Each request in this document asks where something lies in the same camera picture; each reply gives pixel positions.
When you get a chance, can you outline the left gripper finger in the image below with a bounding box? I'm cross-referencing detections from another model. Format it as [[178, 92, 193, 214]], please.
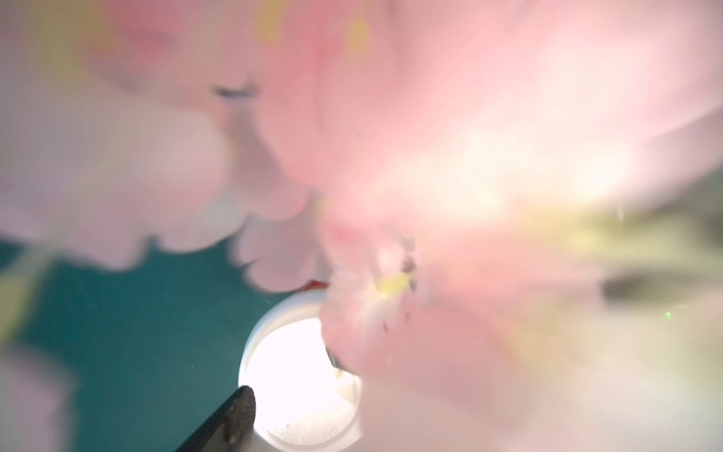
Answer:
[[176, 385, 256, 452]]

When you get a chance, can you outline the white cup lid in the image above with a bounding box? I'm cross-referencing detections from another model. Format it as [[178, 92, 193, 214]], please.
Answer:
[[238, 288, 363, 452]]

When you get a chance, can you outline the pink cherry blossom tree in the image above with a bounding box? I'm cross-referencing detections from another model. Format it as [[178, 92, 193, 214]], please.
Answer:
[[1, 1, 722, 451]]

